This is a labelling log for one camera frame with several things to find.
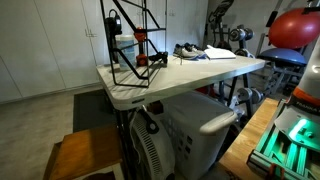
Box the white folding table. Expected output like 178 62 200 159
95 54 268 180

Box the orange and black drill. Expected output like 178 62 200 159
133 27 169 68

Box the grey running shoe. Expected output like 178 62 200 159
184 42 208 57
172 43 201 61

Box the white laundry basket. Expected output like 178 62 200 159
156 90 238 180

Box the clear wipes canister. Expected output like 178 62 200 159
115 34 137 71

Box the white round fan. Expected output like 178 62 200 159
129 108 176 180

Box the white dustpan blue edge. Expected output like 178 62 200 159
203 44 238 60

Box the black floor mat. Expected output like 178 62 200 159
72 89 118 133

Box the black handheld device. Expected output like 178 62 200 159
103 9 123 64

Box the black exercise machine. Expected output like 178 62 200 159
202 0 236 51

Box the chrome dumbbell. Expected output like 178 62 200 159
237 87 265 105
228 27 255 43

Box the brown wooden stool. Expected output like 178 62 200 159
42 125 126 180

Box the light wooden bench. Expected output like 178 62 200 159
218 97 281 180

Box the white cabinet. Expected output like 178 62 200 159
0 0 209 104

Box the grey metal stand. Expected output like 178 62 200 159
258 62 303 98

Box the blue balance trainer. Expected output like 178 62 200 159
257 47 308 67

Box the red exercise ball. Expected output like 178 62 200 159
268 7 320 50

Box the thin black cord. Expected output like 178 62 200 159
173 55 186 67

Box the black wire shelf rack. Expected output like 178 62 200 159
99 0 169 88

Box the green lit robot base mount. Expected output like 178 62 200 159
246 99 320 180

